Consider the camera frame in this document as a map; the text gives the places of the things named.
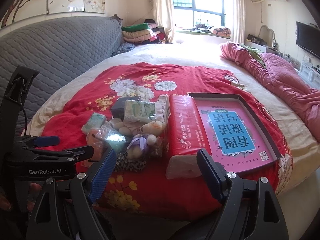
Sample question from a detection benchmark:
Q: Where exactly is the person's hand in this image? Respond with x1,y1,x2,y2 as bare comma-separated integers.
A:
1,182,42,212

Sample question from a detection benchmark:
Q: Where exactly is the stack of folded blankets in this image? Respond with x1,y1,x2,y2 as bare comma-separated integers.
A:
121,19,167,45

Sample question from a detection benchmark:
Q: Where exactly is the pink item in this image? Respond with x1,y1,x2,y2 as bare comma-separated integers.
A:
81,129,107,168

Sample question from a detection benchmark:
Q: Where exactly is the grey tray with pink book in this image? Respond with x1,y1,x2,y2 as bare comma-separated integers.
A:
190,93,281,174

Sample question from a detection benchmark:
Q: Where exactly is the plush bear pink bow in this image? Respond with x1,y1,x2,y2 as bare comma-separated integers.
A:
109,117,151,137

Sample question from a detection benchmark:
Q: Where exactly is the beige bed sheet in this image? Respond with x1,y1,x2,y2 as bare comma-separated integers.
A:
27,44,319,193

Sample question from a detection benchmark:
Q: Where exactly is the black cable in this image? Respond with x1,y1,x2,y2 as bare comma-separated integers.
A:
22,107,28,137

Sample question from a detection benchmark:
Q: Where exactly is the cream curtain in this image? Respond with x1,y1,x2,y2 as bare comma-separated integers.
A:
232,0,246,44
153,0,175,43

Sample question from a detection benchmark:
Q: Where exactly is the red floral blanket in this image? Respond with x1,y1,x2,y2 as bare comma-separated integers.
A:
42,63,292,220

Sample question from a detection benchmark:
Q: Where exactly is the leopard print scrunchie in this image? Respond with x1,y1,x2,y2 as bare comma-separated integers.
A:
114,153,146,172

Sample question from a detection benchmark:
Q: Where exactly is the pink quilted comforter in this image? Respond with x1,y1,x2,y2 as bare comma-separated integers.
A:
220,42,319,141

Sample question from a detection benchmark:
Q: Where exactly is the green floral tissue pack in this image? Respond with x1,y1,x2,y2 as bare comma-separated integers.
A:
124,100,156,123

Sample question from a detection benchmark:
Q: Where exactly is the grey quilted headboard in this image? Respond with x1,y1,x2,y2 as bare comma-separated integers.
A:
1,15,122,134

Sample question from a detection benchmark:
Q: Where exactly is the folded blanket on windowsill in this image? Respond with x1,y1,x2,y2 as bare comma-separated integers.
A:
210,27,231,38

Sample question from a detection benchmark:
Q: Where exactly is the red tissue pack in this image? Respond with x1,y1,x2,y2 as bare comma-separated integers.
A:
165,95,211,179

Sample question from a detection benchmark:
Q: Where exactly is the small green tissue pack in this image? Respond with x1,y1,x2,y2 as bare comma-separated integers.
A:
81,113,106,135

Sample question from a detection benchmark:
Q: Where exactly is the green sponge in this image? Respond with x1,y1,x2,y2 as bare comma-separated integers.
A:
95,125,129,155

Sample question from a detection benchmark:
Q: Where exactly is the window with dark frame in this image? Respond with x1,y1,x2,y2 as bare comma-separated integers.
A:
173,0,226,29

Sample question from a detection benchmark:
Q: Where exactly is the dark blue square box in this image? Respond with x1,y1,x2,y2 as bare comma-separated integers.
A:
110,96,141,120

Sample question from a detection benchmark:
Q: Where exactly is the heart shaped mirror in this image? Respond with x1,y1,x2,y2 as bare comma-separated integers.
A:
258,25,278,49

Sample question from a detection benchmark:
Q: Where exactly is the white drawer cabinet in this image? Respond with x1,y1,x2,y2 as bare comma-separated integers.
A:
298,61,320,89

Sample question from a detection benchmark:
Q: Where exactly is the cream curtain left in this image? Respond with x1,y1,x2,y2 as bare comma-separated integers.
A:
153,0,175,43

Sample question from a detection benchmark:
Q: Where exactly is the cream curtain right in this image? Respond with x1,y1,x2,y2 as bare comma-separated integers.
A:
232,0,246,44

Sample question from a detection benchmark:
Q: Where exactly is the small bear purple ribbon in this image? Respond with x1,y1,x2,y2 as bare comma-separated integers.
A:
127,121,165,159

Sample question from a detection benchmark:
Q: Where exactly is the wall mounted television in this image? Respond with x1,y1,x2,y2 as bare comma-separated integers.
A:
296,22,320,59

